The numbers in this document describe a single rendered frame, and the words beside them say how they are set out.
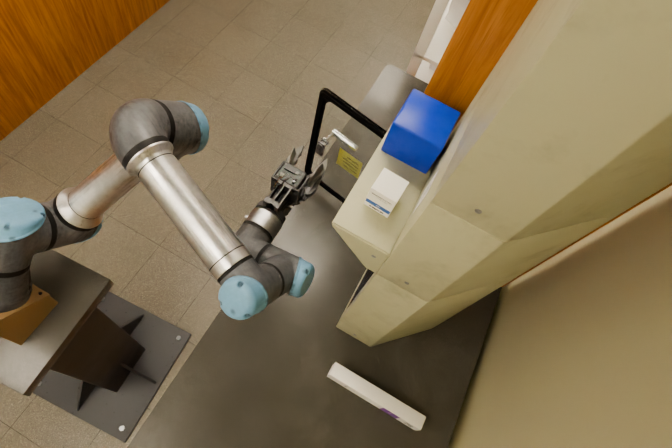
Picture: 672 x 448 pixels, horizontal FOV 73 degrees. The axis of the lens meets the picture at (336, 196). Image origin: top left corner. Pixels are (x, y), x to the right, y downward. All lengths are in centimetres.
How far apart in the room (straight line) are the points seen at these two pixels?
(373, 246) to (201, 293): 161
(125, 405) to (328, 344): 118
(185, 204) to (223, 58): 231
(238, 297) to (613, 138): 58
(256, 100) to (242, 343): 186
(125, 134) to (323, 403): 82
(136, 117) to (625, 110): 76
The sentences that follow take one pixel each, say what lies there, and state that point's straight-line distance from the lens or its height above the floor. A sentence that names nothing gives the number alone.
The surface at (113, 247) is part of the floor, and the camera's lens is 248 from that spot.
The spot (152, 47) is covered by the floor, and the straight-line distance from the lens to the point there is 320.
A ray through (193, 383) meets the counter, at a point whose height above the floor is 94.
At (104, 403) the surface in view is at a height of 2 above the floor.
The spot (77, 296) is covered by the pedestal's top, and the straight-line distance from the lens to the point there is 141.
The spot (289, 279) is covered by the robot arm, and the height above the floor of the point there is 138.
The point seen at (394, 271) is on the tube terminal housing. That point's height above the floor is 146.
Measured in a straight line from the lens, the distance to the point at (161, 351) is 227.
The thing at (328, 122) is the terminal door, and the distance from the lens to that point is 118.
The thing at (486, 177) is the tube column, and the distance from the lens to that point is 54.
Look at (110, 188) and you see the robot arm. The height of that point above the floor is 125.
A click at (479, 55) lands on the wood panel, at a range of 91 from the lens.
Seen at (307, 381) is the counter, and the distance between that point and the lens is 129.
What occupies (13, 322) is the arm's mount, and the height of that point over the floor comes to 105.
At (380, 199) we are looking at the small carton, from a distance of 78.
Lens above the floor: 222
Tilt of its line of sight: 60 degrees down
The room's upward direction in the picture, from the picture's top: 19 degrees clockwise
